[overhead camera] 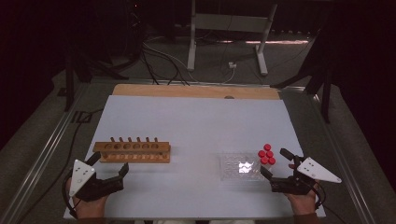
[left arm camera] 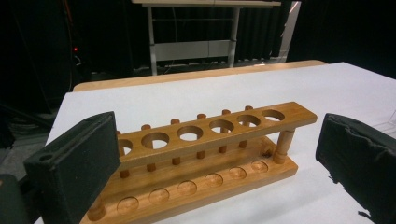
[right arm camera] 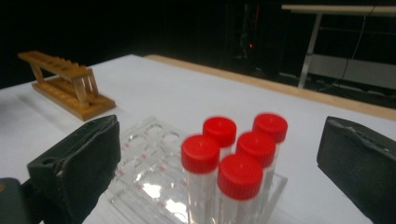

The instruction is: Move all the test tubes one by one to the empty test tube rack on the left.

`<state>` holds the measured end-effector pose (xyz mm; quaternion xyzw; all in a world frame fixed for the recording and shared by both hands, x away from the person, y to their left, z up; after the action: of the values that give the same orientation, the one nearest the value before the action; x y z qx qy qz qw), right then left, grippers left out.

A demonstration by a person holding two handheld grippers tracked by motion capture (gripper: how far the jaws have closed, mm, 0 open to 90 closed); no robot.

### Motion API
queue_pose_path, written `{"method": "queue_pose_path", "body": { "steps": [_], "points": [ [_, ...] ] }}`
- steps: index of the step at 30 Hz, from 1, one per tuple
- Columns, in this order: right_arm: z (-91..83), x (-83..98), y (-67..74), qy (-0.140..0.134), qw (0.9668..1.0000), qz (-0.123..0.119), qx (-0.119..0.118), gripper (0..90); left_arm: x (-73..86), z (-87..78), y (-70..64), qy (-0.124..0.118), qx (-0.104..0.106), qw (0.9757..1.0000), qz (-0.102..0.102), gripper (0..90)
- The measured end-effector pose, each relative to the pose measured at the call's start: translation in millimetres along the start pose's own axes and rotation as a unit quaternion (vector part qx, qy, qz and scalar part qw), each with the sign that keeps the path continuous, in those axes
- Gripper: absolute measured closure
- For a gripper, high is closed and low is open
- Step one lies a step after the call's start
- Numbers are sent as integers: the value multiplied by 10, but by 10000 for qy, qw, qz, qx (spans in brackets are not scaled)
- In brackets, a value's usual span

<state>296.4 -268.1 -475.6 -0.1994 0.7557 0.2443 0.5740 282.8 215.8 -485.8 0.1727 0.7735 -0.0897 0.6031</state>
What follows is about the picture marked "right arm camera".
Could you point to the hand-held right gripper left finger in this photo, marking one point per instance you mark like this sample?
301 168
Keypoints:
81 165

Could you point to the clear acrylic test tube rack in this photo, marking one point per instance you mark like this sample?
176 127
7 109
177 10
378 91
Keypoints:
149 174

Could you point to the wooden test tube rack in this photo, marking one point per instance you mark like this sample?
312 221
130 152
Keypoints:
93 109

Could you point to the dark equipment rack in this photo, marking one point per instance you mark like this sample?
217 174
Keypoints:
249 37

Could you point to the white metal desk frame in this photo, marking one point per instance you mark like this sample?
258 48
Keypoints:
358 70

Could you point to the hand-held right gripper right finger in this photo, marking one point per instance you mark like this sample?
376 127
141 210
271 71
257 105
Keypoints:
361 161

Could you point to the red-capped clear test tube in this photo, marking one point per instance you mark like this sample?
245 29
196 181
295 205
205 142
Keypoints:
239 176
200 154
270 127
256 148
219 130

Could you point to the white table mat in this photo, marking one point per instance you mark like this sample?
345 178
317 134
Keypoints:
202 93

